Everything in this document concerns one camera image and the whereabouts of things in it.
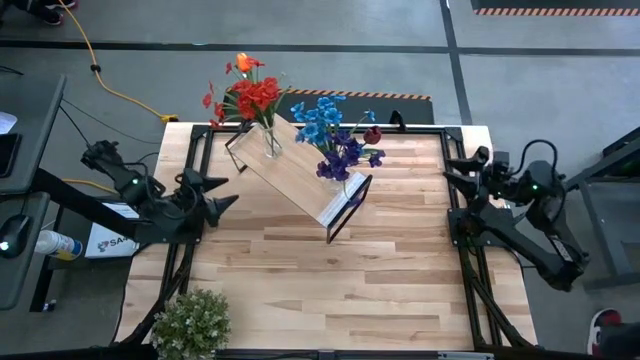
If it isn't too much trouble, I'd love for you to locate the white printed box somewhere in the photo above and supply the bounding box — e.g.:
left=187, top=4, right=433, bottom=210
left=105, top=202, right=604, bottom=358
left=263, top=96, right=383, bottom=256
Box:
left=83, top=202, right=142, bottom=260

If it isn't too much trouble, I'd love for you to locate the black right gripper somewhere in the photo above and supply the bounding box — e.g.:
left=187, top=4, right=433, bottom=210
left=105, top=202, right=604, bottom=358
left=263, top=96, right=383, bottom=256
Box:
left=443, top=146, right=512, bottom=201

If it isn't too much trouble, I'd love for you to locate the grey desk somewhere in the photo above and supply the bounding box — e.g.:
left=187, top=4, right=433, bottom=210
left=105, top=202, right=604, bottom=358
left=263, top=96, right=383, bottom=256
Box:
left=0, top=74, right=67, bottom=312

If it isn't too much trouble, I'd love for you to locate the grey metal cart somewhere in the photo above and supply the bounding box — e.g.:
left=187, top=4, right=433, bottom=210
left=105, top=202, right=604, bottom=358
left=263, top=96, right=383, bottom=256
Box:
left=551, top=124, right=640, bottom=295

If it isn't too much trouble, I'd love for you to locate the black overhead rig frame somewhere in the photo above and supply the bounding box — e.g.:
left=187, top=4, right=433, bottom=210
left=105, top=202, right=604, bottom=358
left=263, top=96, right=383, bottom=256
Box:
left=29, top=168, right=144, bottom=240

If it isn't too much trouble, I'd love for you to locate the black computer mouse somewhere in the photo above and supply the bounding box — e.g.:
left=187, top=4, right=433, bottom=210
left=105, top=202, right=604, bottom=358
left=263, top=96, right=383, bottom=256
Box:
left=0, top=214, right=32, bottom=260

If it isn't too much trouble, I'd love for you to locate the blue flower bunch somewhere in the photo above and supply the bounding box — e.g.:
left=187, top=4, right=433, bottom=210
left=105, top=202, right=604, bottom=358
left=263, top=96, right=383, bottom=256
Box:
left=289, top=94, right=377, bottom=147

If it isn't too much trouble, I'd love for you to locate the black tablet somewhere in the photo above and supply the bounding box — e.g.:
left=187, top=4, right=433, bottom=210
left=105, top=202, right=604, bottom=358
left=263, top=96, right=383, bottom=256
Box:
left=0, top=132, right=22, bottom=179

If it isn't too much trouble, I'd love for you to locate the black metal table frame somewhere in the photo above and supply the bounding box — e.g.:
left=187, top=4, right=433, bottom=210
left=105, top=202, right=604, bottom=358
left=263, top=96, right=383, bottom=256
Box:
left=117, top=123, right=536, bottom=351

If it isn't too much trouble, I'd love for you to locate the yellow cable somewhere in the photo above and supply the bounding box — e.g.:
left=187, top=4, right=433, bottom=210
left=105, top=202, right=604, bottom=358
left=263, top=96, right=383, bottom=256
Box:
left=57, top=0, right=179, bottom=124
left=62, top=178, right=120, bottom=196

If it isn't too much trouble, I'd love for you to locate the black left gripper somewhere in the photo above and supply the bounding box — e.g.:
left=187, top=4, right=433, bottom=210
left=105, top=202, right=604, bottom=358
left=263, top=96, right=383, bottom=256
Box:
left=174, top=168, right=240, bottom=227

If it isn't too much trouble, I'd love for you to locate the white spray bottle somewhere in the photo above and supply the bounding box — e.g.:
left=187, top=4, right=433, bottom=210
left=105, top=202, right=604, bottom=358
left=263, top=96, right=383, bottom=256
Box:
left=34, top=229, right=84, bottom=262

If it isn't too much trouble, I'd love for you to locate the small red flower bunch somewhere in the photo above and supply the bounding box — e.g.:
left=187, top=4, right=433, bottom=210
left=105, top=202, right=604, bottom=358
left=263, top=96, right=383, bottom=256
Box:
left=201, top=55, right=267, bottom=130

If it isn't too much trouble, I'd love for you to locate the potted green plant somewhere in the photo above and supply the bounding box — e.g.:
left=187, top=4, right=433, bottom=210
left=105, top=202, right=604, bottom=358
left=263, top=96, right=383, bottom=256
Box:
left=149, top=288, right=233, bottom=360

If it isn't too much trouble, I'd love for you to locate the black mat hazard striped edge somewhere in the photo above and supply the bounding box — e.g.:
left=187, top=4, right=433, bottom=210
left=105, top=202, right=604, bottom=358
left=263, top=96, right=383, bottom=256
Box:
left=469, top=0, right=640, bottom=17
left=218, top=86, right=435, bottom=126

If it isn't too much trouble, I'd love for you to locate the dark red tulip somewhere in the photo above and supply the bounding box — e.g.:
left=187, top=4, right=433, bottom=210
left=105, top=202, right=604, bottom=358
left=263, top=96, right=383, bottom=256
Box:
left=360, top=124, right=384, bottom=147

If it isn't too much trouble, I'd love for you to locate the clear glass vase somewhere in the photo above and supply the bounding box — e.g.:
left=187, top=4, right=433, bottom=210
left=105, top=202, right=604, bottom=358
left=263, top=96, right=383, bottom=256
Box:
left=338, top=172, right=362, bottom=207
left=262, top=123, right=284, bottom=160

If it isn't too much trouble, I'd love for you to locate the wooden shelf black frame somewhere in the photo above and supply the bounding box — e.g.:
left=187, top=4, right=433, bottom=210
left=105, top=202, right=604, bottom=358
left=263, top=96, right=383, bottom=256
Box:
left=224, top=110, right=374, bottom=245

